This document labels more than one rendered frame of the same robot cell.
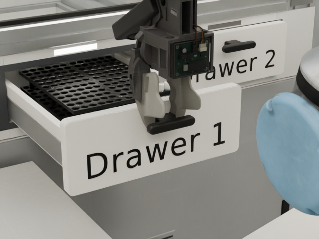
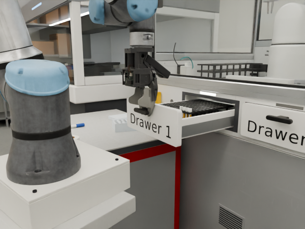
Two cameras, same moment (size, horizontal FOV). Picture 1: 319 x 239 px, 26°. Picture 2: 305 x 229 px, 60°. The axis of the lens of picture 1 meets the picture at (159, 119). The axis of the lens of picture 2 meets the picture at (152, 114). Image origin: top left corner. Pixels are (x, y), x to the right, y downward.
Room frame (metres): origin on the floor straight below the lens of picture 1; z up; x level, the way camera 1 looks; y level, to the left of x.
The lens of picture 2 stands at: (0.86, -0.85, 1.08)
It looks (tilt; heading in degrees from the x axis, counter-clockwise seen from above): 13 degrees down; 86
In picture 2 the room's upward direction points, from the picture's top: straight up
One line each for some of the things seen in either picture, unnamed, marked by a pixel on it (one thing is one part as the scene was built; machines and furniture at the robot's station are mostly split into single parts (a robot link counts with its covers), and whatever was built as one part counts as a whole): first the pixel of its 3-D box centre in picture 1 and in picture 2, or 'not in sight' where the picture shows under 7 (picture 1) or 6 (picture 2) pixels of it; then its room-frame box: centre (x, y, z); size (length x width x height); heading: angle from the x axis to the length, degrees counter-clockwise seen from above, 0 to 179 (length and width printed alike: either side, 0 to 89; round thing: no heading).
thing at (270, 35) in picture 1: (226, 57); (284, 128); (1.30, -0.13, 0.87); 0.29 x 0.02 x 0.11; 122
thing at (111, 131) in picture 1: (156, 136); (150, 119); (0.91, 0.00, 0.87); 0.29 x 0.02 x 0.11; 122
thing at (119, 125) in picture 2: not in sight; (127, 124); (0.82, 0.30, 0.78); 0.12 x 0.08 x 0.04; 13
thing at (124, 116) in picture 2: not in sight; (123, 116); (0.80, 0.49, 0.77); 0.13 x 0.09 x 0.02; 32
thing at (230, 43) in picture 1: (235, 45); (281, 118); (1.27, -0.14, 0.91); 0.07 x 0.04 x 0.01; 122
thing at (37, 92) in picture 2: not in sight; (39, 93); (0.66, -0.28, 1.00); 0.13 x 0.12 x 0.14; 120
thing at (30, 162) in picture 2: not in sight; (44, 147); (0.66, -0.29, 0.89); 0.15 x 0.15 x 0.10
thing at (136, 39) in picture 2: not in sight; (142, 40); (0.89, -0.02, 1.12); 0.08 x 0.08 x 0.05
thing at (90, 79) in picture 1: (94, 97); (194, 113); (1.08, 0.11, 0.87); 0.22 x 0.18 x 0.06; 32
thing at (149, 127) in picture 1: (166, 121); (144, 110); (0.89, -0.01, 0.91); 0.07 x 0.04 x 0.01; 122
